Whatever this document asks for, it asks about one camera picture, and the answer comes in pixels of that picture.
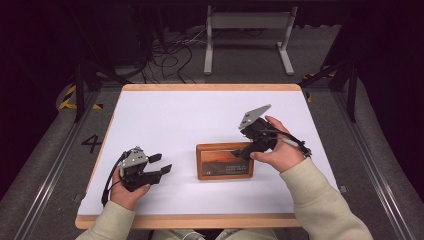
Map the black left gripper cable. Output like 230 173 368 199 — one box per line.
100 151 129 208

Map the person's right hand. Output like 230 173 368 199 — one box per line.
249 115 307 174

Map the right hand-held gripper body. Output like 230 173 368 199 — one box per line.
237 104 278 149

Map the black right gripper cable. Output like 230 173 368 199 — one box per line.
266 128 313 158

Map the person's left hand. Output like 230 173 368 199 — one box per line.
109 166 152 212

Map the yellow black hazard tape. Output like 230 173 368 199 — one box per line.
301 72 336 104
58 84 104 111

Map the tangle of black floor cables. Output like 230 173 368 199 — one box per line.
133 28 208 84

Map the wooden picture frame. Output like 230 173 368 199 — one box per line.
195 141 255 181

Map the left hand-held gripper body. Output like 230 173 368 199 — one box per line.
119 146 163 193

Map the white metal stand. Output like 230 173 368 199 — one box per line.
203 5 299 76

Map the aluminium floor rail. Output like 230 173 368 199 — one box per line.
333 89 416 240
13 89 101 240

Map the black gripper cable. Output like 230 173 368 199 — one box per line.
100 151 129 208
266 128 313 158

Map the black metal stand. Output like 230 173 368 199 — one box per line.
68 6 131 124
298 6 359 124

